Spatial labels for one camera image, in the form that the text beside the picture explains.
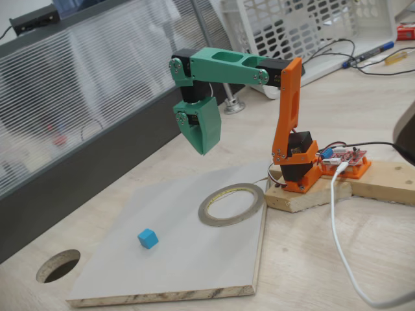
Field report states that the dark rounded blurred object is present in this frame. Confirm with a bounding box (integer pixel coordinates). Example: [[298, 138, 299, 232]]
[[392, 100, 415, 163]]

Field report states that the long wooden plank under controller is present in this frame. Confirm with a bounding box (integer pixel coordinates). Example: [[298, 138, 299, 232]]
[[337, 157, 415, 207]]

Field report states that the grey ribbed partition screen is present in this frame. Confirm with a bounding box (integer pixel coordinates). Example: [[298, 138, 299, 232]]
[[0, 0, 234, 263]]

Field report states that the orange controller board holder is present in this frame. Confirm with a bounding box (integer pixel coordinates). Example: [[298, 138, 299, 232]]
[[320, 155, 372, 179]]

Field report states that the blue capped marker pen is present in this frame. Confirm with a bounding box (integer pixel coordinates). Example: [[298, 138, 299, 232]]
[[342, 41, 396, 69]]

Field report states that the grey topped plywood board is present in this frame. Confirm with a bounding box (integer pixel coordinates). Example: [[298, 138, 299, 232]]
[[66, 158, 270, 308]]

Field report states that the thin black looped cable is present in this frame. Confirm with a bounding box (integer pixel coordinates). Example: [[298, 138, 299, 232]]
[[300, 38, 415, 77]]

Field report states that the red controller circuit board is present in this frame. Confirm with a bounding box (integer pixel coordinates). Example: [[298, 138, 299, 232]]
[[319, 146, 369, 167]]

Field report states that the metal post with flange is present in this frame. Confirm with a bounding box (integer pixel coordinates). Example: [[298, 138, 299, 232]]
[[191, 0, 246, 115]]

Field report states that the thin black power cable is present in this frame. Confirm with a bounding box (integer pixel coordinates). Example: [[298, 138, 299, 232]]
[[353, 141, 399, 153]]

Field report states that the white USB cable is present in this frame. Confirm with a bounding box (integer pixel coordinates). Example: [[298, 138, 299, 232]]
[[329, 161, 415, 309]]

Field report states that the black device box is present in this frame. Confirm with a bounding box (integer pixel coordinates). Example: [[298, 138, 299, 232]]
[[8, 5, 60, 36]]

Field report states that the red box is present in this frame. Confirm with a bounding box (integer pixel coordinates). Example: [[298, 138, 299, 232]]
[[396, 25, 415, 41]]

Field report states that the wooden block under arm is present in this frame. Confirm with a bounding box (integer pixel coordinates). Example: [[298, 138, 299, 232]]
[[264, 168, 353, 214]]

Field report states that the blue cube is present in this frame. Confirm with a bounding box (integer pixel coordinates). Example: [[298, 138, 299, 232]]
[[137, 228, 160, 250]]

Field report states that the white plastic lattice basket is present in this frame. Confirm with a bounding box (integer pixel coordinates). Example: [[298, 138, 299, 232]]
[[220, 0, 398, 100]]

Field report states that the yellow translucent handle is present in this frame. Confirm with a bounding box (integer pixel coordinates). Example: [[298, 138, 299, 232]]
[[385, 51, 409, 65]]

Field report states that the grey ring of tape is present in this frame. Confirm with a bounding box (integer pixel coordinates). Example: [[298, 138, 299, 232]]
[[198, 183, 264, 227]]

